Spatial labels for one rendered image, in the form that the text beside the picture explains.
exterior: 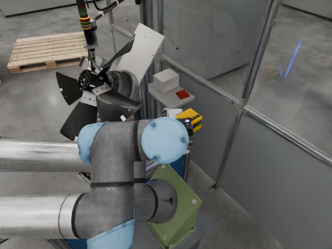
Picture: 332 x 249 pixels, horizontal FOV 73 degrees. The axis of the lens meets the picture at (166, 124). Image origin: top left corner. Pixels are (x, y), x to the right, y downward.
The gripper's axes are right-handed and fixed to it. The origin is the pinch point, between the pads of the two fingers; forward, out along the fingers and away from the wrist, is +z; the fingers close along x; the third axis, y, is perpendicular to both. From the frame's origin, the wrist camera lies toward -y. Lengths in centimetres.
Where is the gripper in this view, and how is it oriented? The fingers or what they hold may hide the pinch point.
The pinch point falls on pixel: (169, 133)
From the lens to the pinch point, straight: 70.7
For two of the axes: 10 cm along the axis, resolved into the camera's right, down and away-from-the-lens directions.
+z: 1.0, -0.1, 10.0
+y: 9.8, -1.7, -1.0
